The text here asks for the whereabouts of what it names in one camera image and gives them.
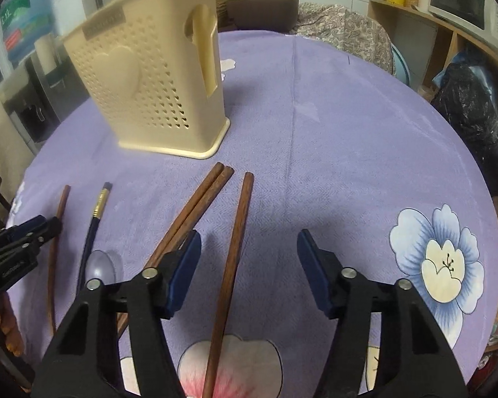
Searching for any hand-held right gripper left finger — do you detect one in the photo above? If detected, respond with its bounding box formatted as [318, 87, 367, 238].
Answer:
[33, 230, 202, 398]

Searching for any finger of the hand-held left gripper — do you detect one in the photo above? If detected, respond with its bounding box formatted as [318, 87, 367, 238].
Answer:
[0, 216, 46, 250]
[0, 217, 63, 260]

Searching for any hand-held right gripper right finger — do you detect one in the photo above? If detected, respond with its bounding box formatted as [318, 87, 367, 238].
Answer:
[297, 229, 469, 398]

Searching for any cream plastic utensil holder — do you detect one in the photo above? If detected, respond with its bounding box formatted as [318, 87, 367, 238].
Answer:
[61, 0, 231, 160]

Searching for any purple floral tablecloth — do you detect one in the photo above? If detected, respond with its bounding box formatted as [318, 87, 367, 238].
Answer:
[6, 29, 498, 398]

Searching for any grey water dispenser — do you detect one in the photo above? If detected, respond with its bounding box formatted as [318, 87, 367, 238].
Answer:
[2, 56, 92, 147]

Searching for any stack of paper cups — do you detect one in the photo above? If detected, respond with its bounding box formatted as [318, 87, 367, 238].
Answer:
[35, 33, 59, 74]

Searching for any blue water jug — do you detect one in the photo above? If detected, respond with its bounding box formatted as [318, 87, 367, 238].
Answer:
[0, 0, 63, 67]

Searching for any blue plastic basin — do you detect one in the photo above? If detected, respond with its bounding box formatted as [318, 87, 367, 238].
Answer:
[388, 45, 411, 88]

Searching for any black plastic bag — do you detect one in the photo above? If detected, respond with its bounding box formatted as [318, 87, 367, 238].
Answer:
[429, 62, 498, 196]

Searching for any floral patterned cloth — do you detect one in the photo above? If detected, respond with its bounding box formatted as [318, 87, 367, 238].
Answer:
[290, 2, 395, 76]

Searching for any wooden shelf unit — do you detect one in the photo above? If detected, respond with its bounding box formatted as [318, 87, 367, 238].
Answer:
[367, 0, 498, 105]

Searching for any brown rice cooker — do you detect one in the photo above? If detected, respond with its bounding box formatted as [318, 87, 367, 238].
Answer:
[224, 0, 299, 34]

